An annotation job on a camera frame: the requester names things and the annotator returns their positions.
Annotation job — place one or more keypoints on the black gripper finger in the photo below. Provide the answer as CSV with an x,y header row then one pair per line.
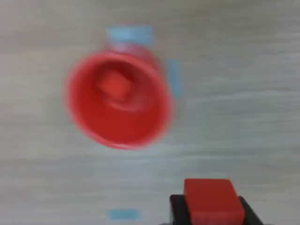
x,y
179,211
250,215

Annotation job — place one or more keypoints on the red cube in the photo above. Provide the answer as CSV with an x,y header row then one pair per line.
x,y
213,201
114,86

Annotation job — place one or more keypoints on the red plastic bin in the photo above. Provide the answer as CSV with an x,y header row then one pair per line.
x,y
98,126

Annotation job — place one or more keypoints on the blue tape piece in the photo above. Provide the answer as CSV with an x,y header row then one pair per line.
x,y
129,34
175,78
124,214

